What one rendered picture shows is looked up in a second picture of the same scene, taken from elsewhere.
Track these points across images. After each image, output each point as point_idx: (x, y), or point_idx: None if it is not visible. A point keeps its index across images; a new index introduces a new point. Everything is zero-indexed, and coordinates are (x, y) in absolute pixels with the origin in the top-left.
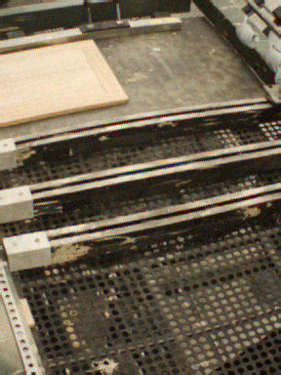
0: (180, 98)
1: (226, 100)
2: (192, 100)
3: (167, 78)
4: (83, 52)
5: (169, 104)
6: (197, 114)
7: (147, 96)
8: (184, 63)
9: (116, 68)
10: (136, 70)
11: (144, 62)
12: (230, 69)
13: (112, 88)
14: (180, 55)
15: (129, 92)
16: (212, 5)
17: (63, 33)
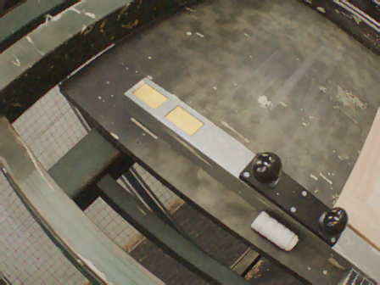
0: (334, 46)
1: (293, 11)
2: (326, 36)
3: (319, 65)
4: (370, 192)
5: (353, 54)
6: (364, 14)
7: (362, 75)
8: (268, 54)
9: (355, 131)
10: (339, 105)
11: (315, 102)
12: (226, 11)
13: None
14: (248, 64)
15: (373, 95)
16: (78, 36)
17: (365, 255)
